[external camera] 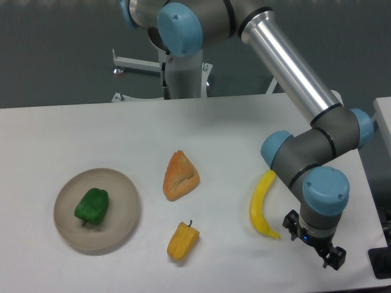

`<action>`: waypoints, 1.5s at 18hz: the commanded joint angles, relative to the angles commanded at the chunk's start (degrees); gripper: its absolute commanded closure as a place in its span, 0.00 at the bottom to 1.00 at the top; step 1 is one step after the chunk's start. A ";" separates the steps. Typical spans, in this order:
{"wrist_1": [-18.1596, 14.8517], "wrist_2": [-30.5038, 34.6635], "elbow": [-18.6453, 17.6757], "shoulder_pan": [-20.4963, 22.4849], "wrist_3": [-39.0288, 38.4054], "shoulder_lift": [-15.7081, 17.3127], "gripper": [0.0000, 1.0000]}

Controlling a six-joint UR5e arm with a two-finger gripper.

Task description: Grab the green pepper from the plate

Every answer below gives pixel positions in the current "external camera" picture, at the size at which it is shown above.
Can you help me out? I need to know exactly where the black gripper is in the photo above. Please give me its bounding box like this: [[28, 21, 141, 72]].
[[282, 209, 346, 270]]

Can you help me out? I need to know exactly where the green bell pepper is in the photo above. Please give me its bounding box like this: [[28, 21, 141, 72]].
[[74, 188, 109, 226]]

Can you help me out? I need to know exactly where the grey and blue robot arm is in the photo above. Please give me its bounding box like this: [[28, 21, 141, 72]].
[[119, 1, 374, 269]]

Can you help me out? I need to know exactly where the yellow bell pepper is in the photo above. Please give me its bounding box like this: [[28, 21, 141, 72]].
[[167, 220, 200, 262]]

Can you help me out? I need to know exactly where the beige round plate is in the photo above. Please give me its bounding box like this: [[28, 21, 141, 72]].
[[53, 168, 141, 255]]

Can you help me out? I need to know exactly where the yellow banana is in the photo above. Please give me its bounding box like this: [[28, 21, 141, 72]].
[[249, 170, 280, 240]]

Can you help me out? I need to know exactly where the black device at edge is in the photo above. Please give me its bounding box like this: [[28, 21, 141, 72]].
[[368, 247, 390, 280]]

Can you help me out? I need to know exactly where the white side table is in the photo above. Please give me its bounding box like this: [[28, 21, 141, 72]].
[[373, 97, 391, 148]]

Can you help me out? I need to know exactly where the orange bread slice toy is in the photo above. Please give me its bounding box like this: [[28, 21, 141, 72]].
[[163, 150, 200, 201]]

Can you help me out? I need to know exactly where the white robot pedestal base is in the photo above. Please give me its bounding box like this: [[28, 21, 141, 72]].
[[110, 48, 214, 103]]

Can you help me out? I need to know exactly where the black cable on pedestal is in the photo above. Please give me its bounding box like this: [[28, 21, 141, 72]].
[[161, 48, 172, 100]]

